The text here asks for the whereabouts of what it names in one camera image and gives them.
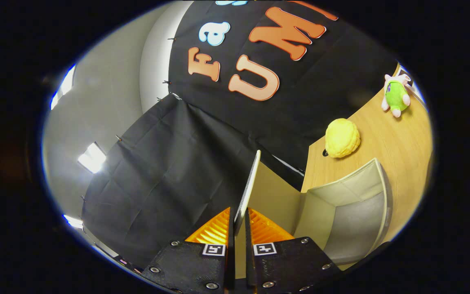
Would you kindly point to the yellow plush ball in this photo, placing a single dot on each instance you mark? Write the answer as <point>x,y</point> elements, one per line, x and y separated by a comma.
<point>342,139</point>

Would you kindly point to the beige fabric storage box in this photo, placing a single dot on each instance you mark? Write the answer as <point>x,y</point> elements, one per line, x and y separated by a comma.
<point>357,220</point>

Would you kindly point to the green and pink plush toy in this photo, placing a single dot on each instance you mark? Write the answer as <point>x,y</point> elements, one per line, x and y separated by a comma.
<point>396,96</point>

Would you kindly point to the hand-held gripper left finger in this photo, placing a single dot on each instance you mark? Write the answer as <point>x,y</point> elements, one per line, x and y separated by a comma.
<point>230,265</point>

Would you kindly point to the ceiling light panel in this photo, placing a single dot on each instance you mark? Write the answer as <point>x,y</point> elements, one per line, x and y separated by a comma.
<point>67,83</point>
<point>92,158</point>
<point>74,221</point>

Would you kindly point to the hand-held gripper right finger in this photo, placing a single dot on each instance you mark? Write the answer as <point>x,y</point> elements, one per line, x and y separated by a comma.
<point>249,265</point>

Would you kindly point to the black backdrop cloth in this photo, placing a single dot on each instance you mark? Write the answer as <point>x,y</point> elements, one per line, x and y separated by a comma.
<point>169,171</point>

